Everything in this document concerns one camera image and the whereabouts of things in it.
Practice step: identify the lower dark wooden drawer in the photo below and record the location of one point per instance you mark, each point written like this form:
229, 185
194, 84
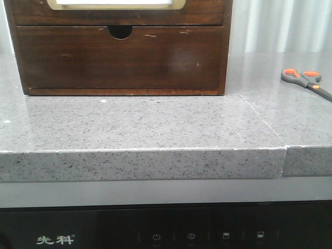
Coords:
151, 57

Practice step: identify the dark brown wooden drawer cabinet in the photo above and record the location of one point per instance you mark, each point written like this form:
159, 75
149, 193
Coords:
121, 32

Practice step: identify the grey orange handled scissors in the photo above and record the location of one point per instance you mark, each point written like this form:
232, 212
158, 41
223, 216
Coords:
306, 79

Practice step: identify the black appliance control panel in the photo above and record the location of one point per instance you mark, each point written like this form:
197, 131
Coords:
287, 224

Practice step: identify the wooden drawer white handle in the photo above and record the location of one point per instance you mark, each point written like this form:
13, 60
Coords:
40, 13

